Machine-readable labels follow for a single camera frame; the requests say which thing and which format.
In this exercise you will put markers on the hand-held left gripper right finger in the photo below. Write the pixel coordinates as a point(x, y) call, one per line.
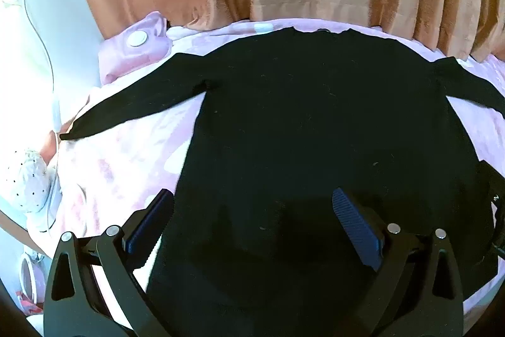
point(353, 226)

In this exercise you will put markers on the black long-sleeved sweater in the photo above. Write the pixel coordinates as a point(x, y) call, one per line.
point(315, 104)

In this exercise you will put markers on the white pink round object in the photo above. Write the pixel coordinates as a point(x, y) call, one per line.
point(29, 274)

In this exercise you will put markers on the pink pillow with round button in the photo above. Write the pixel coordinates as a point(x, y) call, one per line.
point(118, 56)

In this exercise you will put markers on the pink floral blanket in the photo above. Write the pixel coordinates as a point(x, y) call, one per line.
point(138, 147)

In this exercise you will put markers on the white dotted cloth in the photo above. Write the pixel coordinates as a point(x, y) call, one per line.
point(25, 179)

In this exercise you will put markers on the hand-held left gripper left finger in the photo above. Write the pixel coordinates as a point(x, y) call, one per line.
point(152, 218)

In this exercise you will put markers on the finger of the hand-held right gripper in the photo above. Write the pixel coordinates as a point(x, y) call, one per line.
point(493, 177)

